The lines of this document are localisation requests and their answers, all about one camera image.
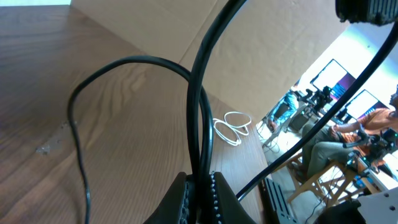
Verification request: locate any computer monitor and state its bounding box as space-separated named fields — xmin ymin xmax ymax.
xmin=345 ymin=90 xmax=388 ymax=119
xmin=310 ymin=59 xmax=356 ymax=101

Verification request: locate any seated person orange shirt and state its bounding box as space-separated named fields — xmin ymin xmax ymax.
xmin=292 ymin=83 xmax=398 ymax=184

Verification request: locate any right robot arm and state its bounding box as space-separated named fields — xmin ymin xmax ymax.
xmin=320 ymin=0 xmax=397 ymax=223

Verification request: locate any cardboard box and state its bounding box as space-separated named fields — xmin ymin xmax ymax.
xmin=72 ymin=0 xmax=346 ymax=120

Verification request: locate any black USB cable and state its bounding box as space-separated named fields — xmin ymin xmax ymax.
xmin=67 ymin=0 xmax=249 ymax=224

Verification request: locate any wooden stool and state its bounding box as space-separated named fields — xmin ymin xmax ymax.
xmin=276 ymin=152 xmax=381 ymax=208

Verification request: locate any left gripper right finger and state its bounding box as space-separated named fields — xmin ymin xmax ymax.
xmin=201 ymin=172 xmax=256 ymax=224

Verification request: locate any computer monitor upper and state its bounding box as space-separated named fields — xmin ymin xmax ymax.
xmin=310 ymin=59 xmax=356 ymax=101

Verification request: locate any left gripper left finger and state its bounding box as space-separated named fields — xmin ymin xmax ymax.
xmin=144 ymin=172 xmax=195 ymax=224

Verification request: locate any white USB cable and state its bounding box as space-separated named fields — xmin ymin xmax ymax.
xmin=212 ymin=111 xmax=252 ymax=147

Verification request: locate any computer monitor lower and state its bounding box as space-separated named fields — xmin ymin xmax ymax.
xmin=345 ymin=90 xmax=388 ymax=119

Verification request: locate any background person blue shirt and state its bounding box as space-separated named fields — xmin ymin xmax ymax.
xmin=267 ymin=90 xmax=299 ymax=132

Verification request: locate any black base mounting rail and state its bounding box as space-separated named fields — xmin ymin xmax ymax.
xmin=259 ymin=178 xmax=299 ymax=224

